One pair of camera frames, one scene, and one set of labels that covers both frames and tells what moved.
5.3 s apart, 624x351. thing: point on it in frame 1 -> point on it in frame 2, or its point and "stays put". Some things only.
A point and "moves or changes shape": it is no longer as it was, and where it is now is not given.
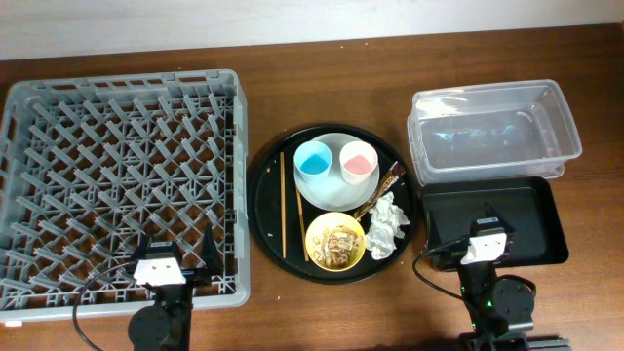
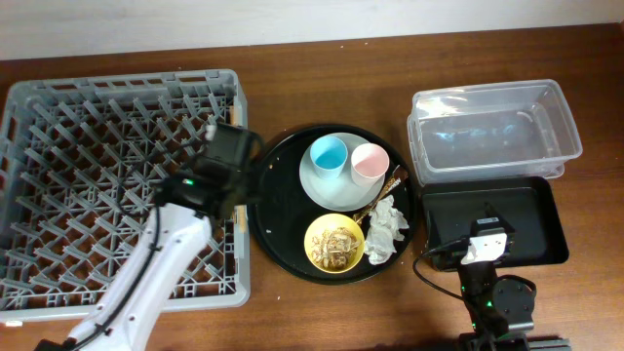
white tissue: [387, 220] stays put
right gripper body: [487, 226] stays put
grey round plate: [333, 193] moves or changes shape
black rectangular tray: [527, 206] stays put
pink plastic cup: [358, 162] moves or changes shape
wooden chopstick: [283, 205] -> [235, 112]
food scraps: [334, 246] stays put
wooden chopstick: [304, 236] -> [240, 219]
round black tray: [279, 217] stays put
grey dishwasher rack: [92, 169] stays put
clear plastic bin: [506, 131] stays put
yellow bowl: [335, 242] stays put
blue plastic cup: [313, 161] -> [329, 156]
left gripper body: [193, 277] -> [239, 141]
